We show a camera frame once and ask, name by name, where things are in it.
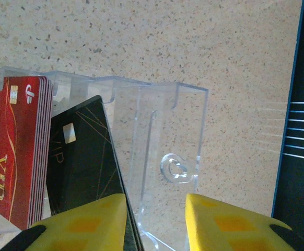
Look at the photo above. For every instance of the red VIP card stack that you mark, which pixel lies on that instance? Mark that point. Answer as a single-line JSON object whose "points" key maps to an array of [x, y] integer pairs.
{"points": [[16, 157]]}

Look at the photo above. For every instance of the clear acrylic card box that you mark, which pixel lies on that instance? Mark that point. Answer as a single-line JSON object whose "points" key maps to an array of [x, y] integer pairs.
{"points": [[167, 117]]}

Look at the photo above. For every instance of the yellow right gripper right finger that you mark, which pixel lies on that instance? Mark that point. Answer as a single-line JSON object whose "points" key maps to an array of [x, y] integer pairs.
{"points": [[207, 227]]}

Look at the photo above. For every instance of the black VIP card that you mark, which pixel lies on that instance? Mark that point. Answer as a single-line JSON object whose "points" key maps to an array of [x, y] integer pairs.
{"points": [[89, 162]]}

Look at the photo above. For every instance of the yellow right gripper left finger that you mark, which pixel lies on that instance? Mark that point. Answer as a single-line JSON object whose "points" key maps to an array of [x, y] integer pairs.
{"points": [[107, 235]]}

